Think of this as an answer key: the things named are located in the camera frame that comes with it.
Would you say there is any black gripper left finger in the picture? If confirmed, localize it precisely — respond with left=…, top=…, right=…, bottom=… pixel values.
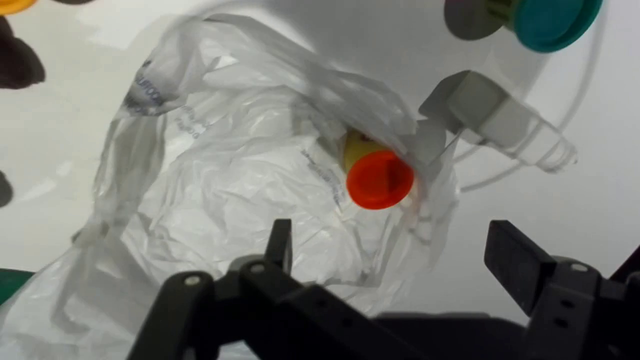
left=124, top=216, right=416, bottom=360

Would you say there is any dough tub with teal lid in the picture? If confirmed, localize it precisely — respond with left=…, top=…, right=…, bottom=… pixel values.
left=483, top=0, right=606, bottom=56

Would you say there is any dough tub with orange lid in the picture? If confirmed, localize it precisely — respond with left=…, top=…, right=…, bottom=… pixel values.
left=337, top=129, right=417, bottom=212

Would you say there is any white plastic bag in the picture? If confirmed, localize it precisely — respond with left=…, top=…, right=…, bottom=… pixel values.
left=0, top=13, right=464, bottom=360

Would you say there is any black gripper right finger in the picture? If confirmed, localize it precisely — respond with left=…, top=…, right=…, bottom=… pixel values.
left=481, top=218, right=640, bottom=360

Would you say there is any brown plush teddy bear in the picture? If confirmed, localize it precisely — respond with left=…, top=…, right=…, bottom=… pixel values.
left=0, top=15, right=47, bottom=211

